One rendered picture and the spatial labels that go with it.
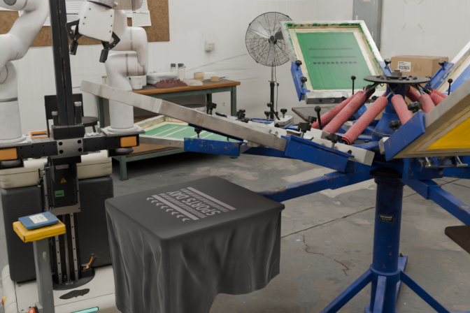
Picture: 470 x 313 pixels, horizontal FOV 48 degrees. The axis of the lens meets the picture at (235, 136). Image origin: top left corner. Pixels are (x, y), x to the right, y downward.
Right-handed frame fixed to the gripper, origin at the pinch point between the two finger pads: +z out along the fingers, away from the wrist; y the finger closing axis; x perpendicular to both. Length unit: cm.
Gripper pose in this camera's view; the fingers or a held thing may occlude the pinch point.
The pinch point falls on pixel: (88, 55)
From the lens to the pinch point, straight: 163.8
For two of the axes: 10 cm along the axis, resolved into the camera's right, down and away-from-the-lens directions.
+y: -7.7, -1.6, -6.1
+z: -2.3, 9.7, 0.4
